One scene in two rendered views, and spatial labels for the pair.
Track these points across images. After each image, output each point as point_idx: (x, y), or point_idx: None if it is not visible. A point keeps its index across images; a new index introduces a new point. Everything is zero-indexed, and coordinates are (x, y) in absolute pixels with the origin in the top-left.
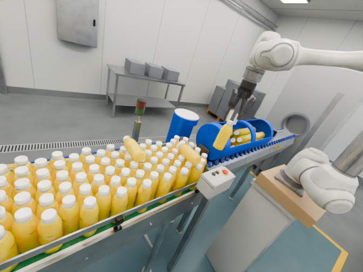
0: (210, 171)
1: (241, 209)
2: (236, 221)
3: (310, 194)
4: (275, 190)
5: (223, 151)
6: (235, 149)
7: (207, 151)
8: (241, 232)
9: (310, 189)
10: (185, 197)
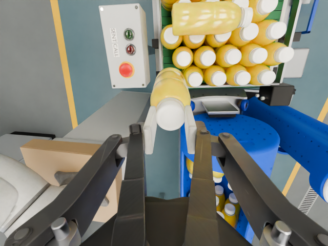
0: (138, 36)
1: (129, 123)
2: (131, 114)
3: (10, 161)
4: (82, 150)
5: (182, 129)
6: (180, 169)
7: (209, 110)
8: (120, 112)
9: (10, 166)
10: (156, 11)
